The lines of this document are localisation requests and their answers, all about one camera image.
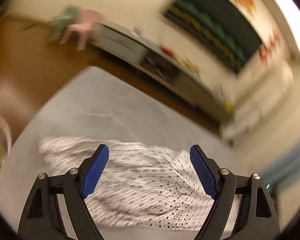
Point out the dark wall picture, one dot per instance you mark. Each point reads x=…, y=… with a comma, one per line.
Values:
x=220, y=26

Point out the green plastic child chair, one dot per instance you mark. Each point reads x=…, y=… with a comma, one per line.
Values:
x=59, y=23

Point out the red fruit plate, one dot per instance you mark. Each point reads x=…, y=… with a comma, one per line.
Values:
x=168, y=51

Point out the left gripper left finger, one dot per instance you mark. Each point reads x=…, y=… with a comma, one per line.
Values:
x=42, y=218

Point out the white patterned pajama garment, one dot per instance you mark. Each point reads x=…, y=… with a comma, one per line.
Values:
x=150, y=186

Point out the long grey tv cabinet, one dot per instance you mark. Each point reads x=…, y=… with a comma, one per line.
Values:
x=147, y=57

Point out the yellow box on cabinet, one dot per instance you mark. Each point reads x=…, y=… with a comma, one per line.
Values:
x=229, y=106

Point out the pink plastic child chair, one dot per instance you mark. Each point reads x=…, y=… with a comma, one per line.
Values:
x=87, y=21

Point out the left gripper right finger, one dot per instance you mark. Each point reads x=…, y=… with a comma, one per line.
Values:
x=256, y=218

